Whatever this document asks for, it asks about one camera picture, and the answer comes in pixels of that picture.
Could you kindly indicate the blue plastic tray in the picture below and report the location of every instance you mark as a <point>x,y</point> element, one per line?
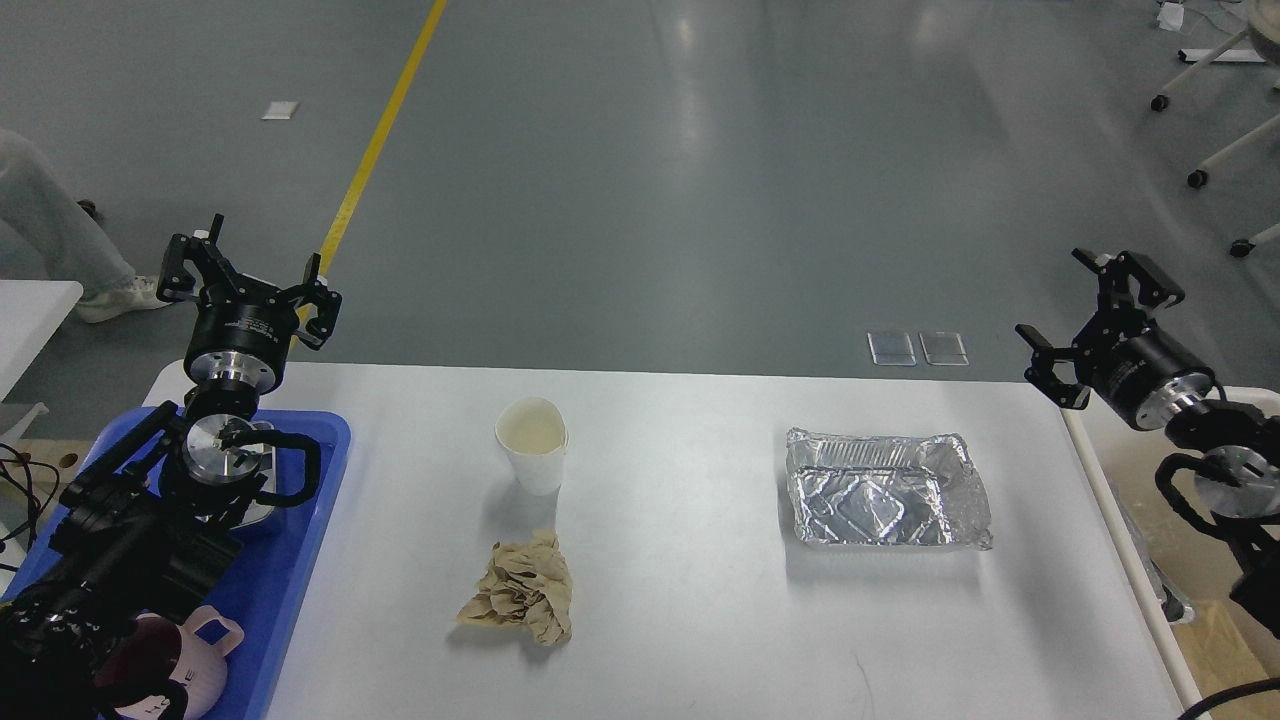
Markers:
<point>264,588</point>

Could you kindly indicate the aluminium foil tray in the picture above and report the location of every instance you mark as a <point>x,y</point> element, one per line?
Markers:
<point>899,493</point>

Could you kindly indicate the person in grey trousers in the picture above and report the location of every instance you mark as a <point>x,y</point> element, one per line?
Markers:
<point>67,236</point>

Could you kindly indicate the white side table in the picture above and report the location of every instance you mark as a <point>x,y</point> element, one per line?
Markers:
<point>30,312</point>

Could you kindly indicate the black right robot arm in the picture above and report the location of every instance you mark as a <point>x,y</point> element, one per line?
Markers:
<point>1222,478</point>

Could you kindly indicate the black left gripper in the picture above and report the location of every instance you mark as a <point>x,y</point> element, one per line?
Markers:
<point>243,331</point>

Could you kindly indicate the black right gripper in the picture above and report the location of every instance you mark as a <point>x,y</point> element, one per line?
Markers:
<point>1141,372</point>

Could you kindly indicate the white paper cup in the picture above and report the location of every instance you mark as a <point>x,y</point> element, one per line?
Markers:
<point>534,436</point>

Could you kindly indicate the crumpled brown paper napkin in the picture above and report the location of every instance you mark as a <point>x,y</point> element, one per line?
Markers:
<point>527,585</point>

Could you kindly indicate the clear floor plate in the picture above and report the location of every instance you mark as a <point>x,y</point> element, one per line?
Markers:
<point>943,348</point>
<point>891,348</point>

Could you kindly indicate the left clear floor plate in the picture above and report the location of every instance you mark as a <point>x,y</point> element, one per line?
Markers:
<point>891,348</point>

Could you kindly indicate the pink HOME mug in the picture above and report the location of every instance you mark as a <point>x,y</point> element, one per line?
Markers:
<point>167,670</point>

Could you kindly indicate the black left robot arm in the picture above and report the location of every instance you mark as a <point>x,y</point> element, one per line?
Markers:
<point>147,525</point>

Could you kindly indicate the right clear floor plate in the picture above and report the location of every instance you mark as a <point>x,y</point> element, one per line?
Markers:
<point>943,348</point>

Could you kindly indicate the white plastic bin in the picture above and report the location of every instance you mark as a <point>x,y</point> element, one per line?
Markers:
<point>1181,579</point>

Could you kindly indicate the stainless steel rectangular container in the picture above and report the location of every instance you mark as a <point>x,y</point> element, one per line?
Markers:
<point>259,520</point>

